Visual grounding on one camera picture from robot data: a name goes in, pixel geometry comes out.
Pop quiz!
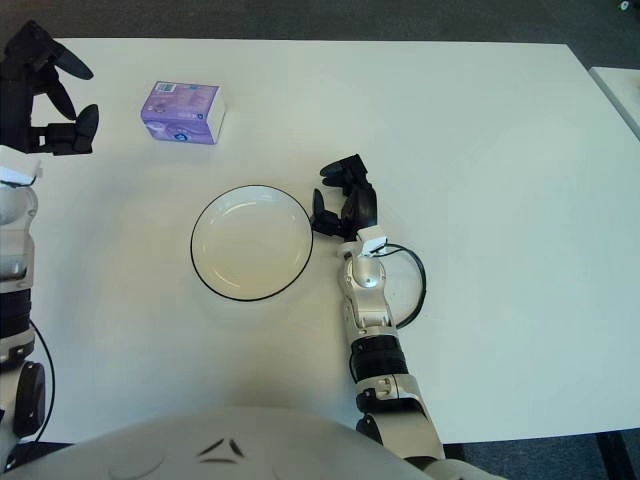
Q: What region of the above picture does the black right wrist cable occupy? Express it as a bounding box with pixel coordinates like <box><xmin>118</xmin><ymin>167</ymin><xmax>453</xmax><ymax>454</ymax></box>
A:
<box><xmin>372</xmin><ymin>243</ymin><xmax>427</xmax><ymax>330</ymax></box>

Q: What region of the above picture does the black left upper arm cable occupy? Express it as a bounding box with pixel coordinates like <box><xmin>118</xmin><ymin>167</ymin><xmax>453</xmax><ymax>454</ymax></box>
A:
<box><xmin>19</xmin><ymin>319</ymin><xmax>56</xmax><ymax>444</ymax></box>

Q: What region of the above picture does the black table leg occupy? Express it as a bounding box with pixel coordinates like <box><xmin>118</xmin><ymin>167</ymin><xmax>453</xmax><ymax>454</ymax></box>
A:
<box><xmin>594</xmin><ymin>429</ymin><xmax>640</xmax><ymax>480</ymax></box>

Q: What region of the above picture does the purple tissue paper pack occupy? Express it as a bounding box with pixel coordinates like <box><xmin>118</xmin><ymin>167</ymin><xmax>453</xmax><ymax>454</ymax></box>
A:
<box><xmin>139</xmin><ymin>80</ymin><xmax>229</xmax><ymax>146</ymax></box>

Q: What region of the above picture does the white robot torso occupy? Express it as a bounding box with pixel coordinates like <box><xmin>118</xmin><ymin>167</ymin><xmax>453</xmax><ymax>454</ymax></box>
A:
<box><xmin>0</xmin><ymin>404</ymin><xmax>551</xmax><ymax>480</ymax></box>

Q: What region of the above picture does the white side table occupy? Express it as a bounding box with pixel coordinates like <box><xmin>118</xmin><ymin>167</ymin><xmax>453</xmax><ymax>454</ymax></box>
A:
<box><xmin>589</xmin><ymin>66</ymin><xmax>640</xmax><ymax>146</ymax></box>

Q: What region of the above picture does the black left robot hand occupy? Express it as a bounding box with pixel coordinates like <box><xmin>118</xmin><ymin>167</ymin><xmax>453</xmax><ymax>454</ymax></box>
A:
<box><xmin>0</xmin><ymin>19</ymin><xmax>100</xmax><ymax>157</ymax></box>

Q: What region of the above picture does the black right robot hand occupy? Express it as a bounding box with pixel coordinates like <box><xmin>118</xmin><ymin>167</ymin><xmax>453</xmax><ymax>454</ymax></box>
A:
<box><xmin>310</xmin><ymin>153</ymin><xmax>380</xmax><ymax>241</ymax></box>

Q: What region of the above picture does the white plate with black rim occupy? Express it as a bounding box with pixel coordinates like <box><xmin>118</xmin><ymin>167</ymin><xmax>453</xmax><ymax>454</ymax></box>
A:
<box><xmin>189</xmin><ymin>184</ymin><xmax>315</xmax><ymax>303</ymax></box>

